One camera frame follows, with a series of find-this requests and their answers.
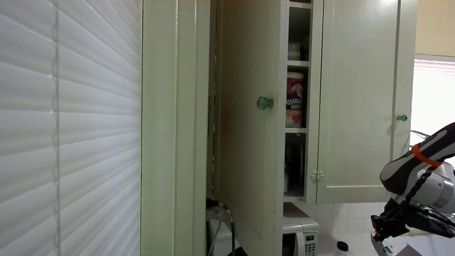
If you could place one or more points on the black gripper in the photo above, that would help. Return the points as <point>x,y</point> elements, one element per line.
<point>394,218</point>

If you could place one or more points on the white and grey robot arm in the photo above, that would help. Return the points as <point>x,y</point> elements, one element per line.
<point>401,174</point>

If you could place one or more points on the white package with red label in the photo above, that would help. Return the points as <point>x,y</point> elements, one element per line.
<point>392,248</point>

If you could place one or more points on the clear bottle with black cap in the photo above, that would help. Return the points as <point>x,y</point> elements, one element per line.
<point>342,247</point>

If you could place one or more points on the white microwave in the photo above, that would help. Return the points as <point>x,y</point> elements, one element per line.
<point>302,238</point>

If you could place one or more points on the small green glass knob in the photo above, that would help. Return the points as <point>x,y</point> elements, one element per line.
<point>401,118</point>

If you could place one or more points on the closed cream cabinet door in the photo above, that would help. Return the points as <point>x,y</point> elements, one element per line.
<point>359,106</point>

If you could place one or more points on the bright window with blind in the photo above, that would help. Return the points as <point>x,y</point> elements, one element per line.
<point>432,99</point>

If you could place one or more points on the round oats canister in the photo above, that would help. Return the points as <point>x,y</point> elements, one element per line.
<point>294,103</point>

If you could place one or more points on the open cream cabinet door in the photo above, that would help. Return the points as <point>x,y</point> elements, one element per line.
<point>249,142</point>

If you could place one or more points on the large green glass knob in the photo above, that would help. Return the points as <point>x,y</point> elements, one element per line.
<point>264,103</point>

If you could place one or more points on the glass jar on shelf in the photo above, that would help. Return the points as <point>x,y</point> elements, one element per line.
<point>293,52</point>

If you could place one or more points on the white window blind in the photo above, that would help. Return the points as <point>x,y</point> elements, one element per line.
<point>71,128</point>

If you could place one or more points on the cream wall cabinet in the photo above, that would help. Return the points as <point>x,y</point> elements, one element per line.
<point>355,106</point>

